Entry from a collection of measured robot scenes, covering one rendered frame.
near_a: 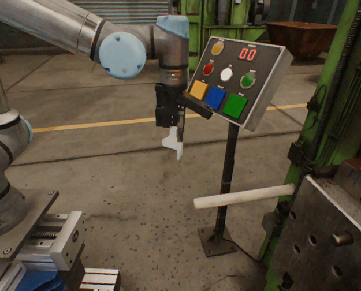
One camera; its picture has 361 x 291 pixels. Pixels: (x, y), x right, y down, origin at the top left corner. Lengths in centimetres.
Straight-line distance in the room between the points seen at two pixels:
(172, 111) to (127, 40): 25
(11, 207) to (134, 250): 98
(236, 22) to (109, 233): 469
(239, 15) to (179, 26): 485
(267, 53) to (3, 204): 87
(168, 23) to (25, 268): 74
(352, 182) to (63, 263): 77
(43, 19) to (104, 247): 139
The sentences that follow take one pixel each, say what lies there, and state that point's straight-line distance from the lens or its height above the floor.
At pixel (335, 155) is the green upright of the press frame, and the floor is 88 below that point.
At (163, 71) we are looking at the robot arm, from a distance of 57.
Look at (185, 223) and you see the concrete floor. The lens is 165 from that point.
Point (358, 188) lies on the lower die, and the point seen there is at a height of 94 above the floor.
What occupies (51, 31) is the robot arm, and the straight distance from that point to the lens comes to 45.
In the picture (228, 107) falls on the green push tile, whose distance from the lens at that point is 82.
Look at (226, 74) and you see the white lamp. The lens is 88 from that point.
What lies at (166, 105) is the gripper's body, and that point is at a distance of 61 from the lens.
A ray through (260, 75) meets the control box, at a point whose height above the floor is 111.
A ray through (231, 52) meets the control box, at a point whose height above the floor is 116.
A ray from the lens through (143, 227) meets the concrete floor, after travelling 165.
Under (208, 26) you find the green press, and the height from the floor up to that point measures 94.
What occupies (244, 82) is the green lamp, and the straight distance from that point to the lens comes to 82.
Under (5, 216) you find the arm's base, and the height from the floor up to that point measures 86.
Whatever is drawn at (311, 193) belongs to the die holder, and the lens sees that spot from 70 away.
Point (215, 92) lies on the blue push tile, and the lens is 87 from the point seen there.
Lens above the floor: 131
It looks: 33 degrees down
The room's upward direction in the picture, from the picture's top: straight up
